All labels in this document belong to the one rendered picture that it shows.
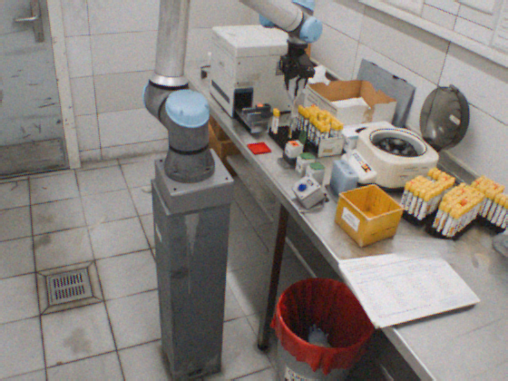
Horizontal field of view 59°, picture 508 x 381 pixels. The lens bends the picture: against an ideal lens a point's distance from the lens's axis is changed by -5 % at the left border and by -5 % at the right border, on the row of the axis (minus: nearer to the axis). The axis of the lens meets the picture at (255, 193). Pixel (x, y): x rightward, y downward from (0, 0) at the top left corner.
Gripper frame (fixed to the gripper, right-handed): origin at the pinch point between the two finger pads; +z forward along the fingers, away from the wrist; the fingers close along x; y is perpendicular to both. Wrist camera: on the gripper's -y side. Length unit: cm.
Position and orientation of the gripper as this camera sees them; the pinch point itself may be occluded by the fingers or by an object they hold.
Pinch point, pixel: (294, 99)
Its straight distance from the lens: 169.7
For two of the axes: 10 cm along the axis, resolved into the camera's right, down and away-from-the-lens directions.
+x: -9.1, 1.7, -3.8
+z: -0.8, 8.2, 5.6
